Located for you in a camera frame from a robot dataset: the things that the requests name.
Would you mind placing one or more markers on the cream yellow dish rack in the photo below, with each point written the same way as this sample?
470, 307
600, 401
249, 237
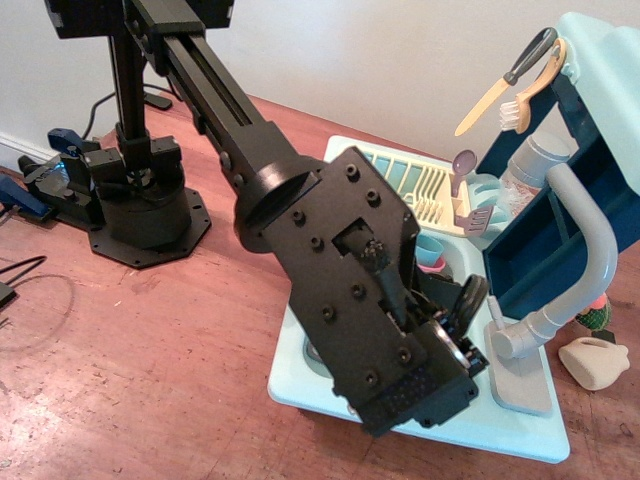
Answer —
424, 184

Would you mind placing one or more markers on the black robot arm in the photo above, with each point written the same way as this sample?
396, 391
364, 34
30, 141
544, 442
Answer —
265, 171

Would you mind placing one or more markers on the teal cup in pink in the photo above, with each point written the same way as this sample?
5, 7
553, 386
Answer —
428, 250

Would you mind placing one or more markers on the tan toy dish brush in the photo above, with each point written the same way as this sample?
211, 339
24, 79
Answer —
516, 115

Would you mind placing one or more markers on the beige toy jug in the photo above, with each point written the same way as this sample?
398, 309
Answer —
595, 364

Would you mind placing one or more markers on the purple toy spoon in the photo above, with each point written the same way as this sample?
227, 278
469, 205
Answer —
463, 164

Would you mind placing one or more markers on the grey toy faucet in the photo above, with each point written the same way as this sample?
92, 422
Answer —
516, 373

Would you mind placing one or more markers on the light blue toy cabinet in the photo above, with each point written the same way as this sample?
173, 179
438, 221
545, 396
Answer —
602, 64

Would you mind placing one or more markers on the green net toy fruit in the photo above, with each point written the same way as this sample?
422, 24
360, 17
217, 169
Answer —
596, 316

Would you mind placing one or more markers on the black carbon gripper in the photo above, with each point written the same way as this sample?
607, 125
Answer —
394, 340

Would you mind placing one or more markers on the light blue toy sink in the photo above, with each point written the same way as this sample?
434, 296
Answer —
485, 424

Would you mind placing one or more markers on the purple toy spatula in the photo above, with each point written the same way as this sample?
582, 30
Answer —
476, 223

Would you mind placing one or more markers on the blue clamp on table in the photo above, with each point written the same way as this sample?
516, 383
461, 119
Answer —
66, 142

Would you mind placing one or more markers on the pink toy cup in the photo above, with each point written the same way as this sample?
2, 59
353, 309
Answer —
437, 267

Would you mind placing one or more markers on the toy knife grey handle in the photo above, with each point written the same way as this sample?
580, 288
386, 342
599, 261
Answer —
534, 51

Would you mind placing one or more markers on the blue clamp far left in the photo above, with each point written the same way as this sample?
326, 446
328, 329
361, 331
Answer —
13, 196

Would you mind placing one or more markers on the clear bottle grey cap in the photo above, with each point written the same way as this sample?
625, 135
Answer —
526, 170

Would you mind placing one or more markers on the dark blue toy shelf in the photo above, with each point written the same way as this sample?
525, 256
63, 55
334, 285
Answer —
542, 252

